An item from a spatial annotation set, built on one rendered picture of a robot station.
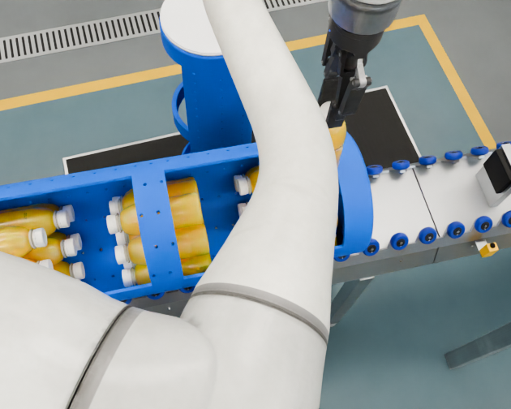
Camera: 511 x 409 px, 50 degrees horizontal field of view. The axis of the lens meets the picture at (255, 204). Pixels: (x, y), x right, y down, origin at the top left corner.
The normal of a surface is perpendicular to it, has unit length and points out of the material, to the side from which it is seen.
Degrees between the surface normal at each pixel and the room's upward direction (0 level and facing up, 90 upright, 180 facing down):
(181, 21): 0
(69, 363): 13
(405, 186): 0
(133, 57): 0
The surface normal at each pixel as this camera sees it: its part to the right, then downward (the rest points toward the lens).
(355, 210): 0.18, 0.26
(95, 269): 0.01, -0.57
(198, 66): -0.22, 0.88
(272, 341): 0.37, -0.51
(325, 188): 0.62, -0.37
